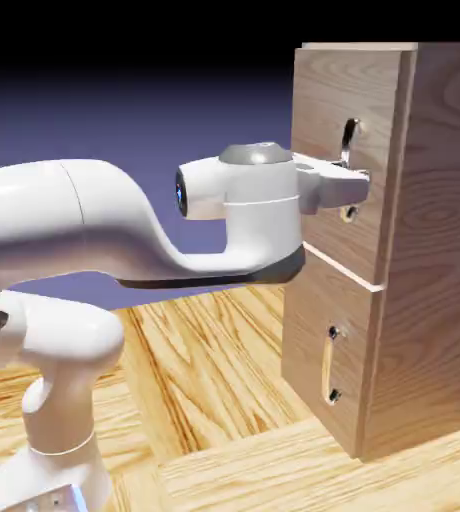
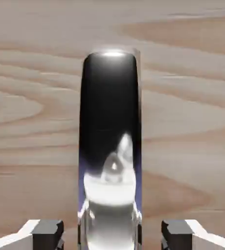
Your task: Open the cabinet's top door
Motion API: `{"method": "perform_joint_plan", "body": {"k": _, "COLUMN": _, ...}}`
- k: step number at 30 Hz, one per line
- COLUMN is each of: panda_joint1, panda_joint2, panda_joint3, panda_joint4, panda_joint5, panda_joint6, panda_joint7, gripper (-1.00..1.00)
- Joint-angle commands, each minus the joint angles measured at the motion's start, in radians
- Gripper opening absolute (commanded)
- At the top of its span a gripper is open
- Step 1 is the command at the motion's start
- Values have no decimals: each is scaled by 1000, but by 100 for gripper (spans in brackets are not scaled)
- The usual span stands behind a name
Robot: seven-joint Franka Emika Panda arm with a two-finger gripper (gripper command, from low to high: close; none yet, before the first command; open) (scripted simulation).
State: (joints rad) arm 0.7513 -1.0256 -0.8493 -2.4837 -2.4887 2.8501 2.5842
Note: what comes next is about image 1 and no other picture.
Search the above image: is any short wood cabinet door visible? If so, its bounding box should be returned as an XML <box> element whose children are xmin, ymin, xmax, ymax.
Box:
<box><xmin>280</xmin><ymin>249</ymin><xmax>387</xmax><ymax>460</ymax></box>

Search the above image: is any light wood cabinet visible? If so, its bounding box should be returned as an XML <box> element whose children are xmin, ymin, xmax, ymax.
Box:
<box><xmin>280</xmin><ymin>41</ymin><xmax>460</xmax><ymax>460</ymax></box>

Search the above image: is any tan curved door handle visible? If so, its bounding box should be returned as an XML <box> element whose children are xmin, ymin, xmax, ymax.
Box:
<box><xmin>320</xmin><ymin>324</ymin><xmax>344</xmax><ymax>406</ymax></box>

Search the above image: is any tall wood cabinet door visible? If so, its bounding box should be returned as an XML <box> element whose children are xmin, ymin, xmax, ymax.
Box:
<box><xmin>289</xmin><ymin>47</ymin><xmax>414</xmax><ymax>288</ymax></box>

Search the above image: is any silver curved door handle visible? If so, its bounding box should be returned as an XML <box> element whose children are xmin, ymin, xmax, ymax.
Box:
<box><xmin>338</xmin><ymin>117</ymin><xmax>364</xmax><ymax>223</ymax></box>

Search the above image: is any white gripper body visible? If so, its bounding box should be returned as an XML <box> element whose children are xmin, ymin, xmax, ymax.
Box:
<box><xmin>293</xmin><ymin>153</ymin><xmax>372</xmax><ymax>215</ymax></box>

